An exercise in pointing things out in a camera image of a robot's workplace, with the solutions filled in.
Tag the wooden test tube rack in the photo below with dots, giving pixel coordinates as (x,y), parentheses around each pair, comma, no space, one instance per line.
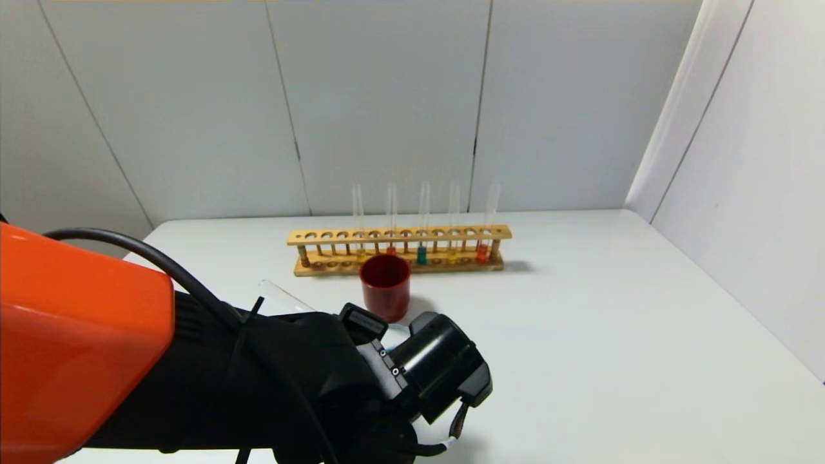
(399,236)

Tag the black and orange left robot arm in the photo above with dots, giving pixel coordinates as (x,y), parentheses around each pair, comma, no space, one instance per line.
(77,335)

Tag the red plastic cup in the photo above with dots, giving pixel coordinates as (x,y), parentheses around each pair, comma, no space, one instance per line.
(385,290)

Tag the test tube with red pigment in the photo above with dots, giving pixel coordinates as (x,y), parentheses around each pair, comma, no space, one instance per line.
(481,254)
(391,212)

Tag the test tube with blue pigment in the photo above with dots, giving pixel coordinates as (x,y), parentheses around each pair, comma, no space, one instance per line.
(421,256)
(283,298)

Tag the test tube with yellow pigment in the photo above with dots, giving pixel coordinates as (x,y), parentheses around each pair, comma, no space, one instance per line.
(452,258)
(358,212)

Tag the clear glass beaker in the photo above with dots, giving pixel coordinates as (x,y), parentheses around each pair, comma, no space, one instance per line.
(398,336)

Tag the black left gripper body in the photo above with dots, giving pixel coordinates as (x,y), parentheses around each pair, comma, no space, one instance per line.
(361,322)

